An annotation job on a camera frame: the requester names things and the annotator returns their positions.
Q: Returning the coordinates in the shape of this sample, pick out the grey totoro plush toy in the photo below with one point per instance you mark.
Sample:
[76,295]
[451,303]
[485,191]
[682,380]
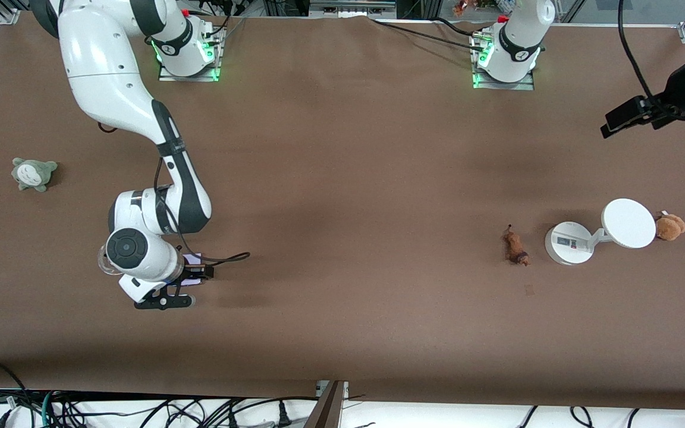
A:
[33,173]

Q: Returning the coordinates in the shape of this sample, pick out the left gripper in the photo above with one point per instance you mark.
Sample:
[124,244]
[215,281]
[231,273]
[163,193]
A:
[680,87]

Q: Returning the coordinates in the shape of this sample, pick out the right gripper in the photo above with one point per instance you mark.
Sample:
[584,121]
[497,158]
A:
[191,274]

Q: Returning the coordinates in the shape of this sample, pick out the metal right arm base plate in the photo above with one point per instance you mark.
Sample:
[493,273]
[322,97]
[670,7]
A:
[167,74]

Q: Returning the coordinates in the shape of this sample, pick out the aluminium profile post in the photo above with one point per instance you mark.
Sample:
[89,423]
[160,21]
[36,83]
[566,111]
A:
[326,407]

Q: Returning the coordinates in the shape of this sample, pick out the small orange figurine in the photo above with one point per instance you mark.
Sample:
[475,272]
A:
[460,8]

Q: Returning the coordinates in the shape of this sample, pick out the clear plastic cup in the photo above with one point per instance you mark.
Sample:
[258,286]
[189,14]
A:
[102,261]

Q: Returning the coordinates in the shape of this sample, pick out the metal corner bracket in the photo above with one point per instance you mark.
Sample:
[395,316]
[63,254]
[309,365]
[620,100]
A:
[8,16]

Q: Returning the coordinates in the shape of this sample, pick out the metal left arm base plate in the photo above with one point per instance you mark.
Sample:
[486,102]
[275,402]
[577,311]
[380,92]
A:
[485,83]

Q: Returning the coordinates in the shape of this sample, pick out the lavender phone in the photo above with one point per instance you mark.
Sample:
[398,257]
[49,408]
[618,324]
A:
[194,260]

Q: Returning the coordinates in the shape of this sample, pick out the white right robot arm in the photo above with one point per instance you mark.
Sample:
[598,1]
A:
[104,71]

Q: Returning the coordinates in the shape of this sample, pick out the brown toy dog figurine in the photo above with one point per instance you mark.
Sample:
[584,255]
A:
[515,246]

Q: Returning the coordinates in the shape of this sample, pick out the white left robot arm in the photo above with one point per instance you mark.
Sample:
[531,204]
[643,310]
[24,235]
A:
[518,35]

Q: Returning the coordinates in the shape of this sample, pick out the brown table cover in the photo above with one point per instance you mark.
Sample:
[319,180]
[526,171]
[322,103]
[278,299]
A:
[342,148]

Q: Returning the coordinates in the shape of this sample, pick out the brown plush toy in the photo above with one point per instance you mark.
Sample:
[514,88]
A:
[669,227]

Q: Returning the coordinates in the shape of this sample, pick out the white round-headed stand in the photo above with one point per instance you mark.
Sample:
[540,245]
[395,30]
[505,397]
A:
[628,223]

